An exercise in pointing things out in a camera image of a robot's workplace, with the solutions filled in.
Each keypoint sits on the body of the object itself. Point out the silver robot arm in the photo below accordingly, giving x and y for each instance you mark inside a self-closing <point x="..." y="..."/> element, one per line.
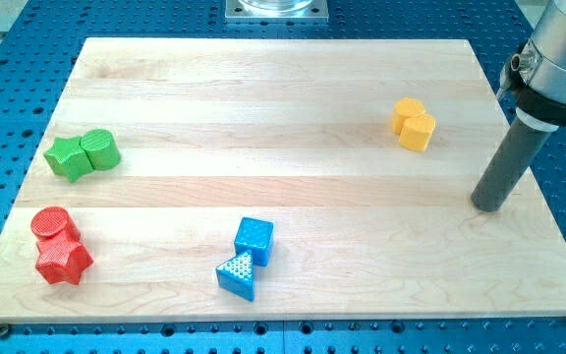
<point x="536" y="73"/>

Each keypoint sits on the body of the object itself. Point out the blue cube block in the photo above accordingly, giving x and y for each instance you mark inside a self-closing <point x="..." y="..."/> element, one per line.
<point x="255" y="235"/>

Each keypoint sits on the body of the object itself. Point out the wooden board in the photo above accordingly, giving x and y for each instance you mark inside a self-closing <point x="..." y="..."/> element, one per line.
<point x="295" y="132"/>

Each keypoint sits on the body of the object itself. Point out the blue triangle block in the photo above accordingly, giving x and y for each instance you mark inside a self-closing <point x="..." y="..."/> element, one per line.
<point x="236" y="275"/>

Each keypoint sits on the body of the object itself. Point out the yellow pentagon block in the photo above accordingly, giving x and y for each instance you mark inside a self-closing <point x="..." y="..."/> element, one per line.
<point x="416" y="132"/>

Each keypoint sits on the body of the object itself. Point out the yellow hexagon block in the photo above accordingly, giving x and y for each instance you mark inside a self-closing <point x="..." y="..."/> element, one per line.
<point x="404" y="109"/>

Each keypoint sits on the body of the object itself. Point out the green cylinder block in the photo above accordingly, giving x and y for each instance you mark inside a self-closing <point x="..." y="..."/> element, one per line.
<point x="101" y="149"/>

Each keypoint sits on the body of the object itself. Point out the green star block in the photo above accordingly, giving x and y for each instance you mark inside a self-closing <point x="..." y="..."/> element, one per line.
<point x="67" y="158"/>

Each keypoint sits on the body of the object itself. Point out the red cylinder block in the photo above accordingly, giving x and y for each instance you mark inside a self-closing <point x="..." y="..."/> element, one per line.
<point x="52" y="220"/>

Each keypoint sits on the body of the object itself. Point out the red star block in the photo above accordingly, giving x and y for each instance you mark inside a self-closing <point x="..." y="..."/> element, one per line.
<point x="62" y="258"/>

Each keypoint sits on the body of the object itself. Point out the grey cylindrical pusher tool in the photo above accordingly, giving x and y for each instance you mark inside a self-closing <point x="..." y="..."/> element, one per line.
<point x="521" y="144"/>

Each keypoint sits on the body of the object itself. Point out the blue perforated metal table plate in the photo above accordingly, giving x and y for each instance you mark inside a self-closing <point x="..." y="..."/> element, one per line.
<point x="39" y="45"/>

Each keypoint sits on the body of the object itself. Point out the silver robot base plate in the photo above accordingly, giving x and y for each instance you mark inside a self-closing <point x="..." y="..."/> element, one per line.
<point x="252" y="11"/>

